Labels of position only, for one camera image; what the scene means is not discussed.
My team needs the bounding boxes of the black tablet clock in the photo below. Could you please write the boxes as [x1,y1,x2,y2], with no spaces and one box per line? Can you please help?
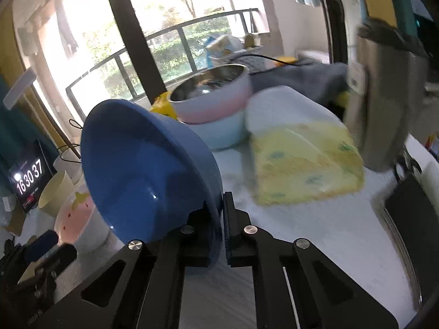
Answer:
[9,139,57,213]

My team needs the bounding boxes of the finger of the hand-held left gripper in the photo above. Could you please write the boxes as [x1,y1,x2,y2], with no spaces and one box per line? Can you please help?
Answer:
[21,244,77,283]
[23,229,60,262]

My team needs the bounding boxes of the grey cloth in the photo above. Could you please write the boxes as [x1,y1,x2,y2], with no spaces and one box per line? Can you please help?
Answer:
[230,55,350,107]

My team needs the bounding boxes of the white quilted tablecloth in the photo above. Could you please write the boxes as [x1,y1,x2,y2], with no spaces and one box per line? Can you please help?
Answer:
[0,134,422,329]

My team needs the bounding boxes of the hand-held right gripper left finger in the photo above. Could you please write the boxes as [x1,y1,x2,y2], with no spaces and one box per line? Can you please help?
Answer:
[26,209,212,329]

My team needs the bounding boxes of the pink steel-lined bowl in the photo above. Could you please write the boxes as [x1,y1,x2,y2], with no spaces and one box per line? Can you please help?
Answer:
[168,63,254,126]

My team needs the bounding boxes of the yellow tissue pack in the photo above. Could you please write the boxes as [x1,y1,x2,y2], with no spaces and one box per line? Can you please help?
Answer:
[245,86,365,207]

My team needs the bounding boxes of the white balcony appliance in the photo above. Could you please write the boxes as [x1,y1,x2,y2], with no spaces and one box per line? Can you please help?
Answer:
[298,51,330,65]

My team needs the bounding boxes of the light blue bowl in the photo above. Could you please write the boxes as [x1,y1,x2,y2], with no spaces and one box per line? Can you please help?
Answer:
[182,110,249,150]

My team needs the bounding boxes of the dark blue bowl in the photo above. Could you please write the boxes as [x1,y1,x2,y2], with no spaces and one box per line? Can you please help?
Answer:
[80,99,225,275]

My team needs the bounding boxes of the black laptop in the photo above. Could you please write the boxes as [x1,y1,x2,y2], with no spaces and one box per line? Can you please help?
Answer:
[384,173,439,312]

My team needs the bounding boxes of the cream bowl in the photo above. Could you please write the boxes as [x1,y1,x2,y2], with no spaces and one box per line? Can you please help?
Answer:
[38,171,77,217]

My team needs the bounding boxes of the black sliding door frame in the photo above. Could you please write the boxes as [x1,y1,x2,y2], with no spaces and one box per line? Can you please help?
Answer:
[101,0,350,105]

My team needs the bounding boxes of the steel thermos bottle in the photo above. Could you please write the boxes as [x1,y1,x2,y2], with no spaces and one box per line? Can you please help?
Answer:
[345,17,429,172]

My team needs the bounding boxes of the grey hanging garment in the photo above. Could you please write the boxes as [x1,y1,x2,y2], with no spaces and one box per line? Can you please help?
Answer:
[55,0,79,57]

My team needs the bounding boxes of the black charger cable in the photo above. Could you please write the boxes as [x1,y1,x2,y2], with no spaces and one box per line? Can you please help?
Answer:
[55,118,86,165]

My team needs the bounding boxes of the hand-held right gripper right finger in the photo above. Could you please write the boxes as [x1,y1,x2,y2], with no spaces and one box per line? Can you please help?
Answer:
[223,192,400,329]

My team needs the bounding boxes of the balcony railing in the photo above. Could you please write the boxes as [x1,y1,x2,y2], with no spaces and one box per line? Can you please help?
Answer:
[65,8,261,120]

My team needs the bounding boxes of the cardboard box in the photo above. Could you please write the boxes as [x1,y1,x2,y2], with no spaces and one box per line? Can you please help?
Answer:
[5,209,26,237]

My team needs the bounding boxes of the yellow wipes packet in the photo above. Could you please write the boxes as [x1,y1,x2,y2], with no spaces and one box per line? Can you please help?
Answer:
[150,92,179,120]

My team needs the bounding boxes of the white router box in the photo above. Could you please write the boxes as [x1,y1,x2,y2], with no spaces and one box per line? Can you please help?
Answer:
[53,147,83,182]

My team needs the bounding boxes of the pink strawberry bowl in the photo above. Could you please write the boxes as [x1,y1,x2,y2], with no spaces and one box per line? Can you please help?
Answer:
[54,187,110,255]

